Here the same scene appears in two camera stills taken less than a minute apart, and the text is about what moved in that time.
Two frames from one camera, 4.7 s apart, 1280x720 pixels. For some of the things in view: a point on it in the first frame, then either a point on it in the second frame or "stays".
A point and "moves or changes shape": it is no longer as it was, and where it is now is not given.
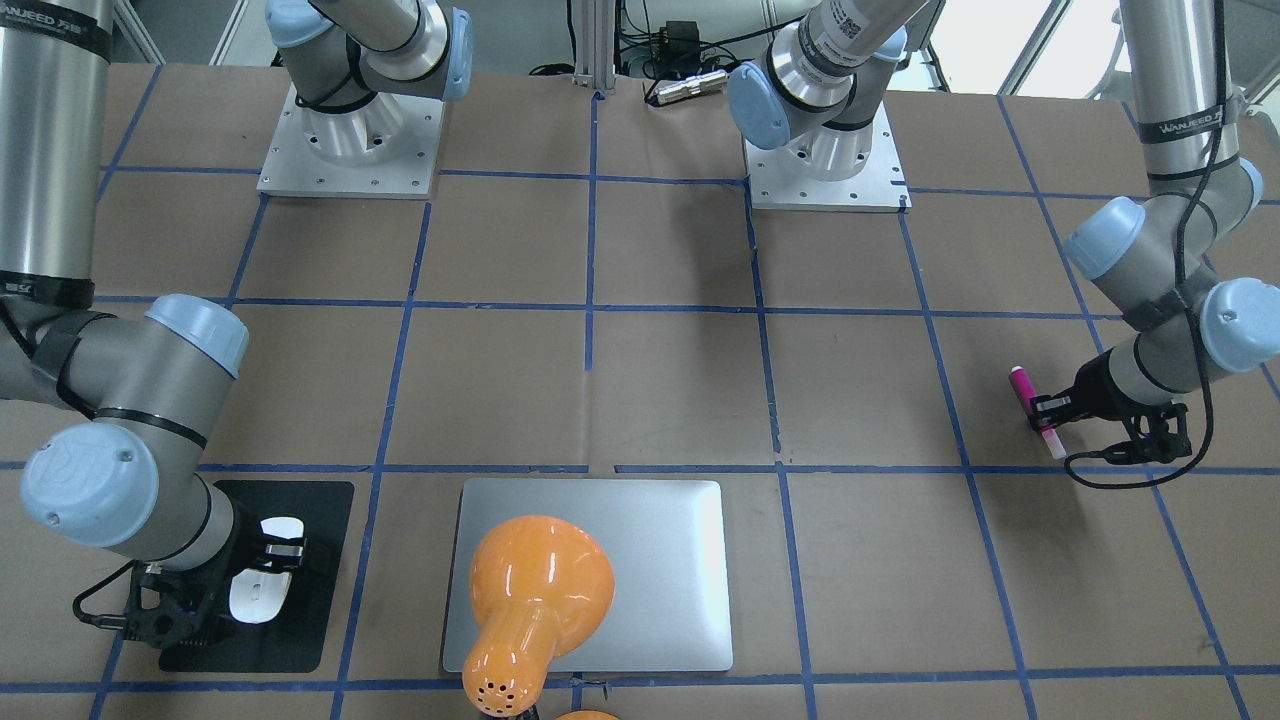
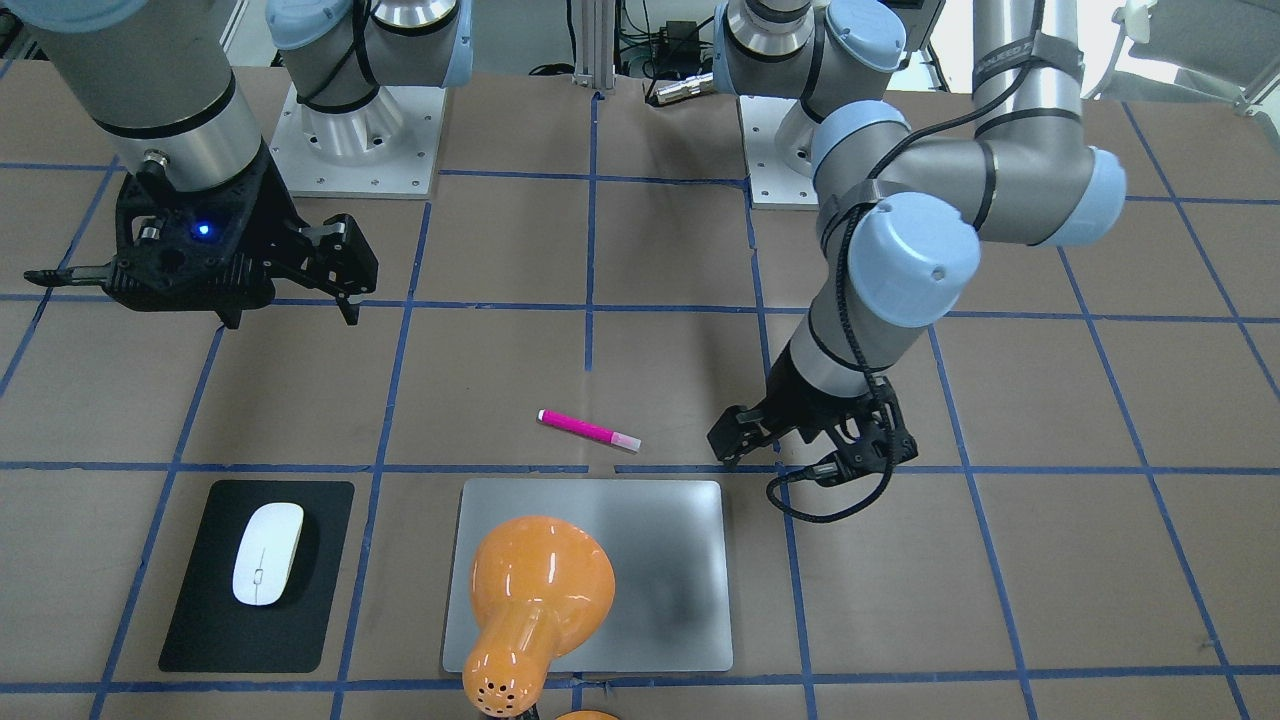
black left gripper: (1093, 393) to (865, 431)
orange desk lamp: (541, 589) stays
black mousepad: (294, 638) stays
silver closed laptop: (665, 541) stays
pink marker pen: (1025, 392) to (585, 429)
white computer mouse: (256, 595) moves or changes shape
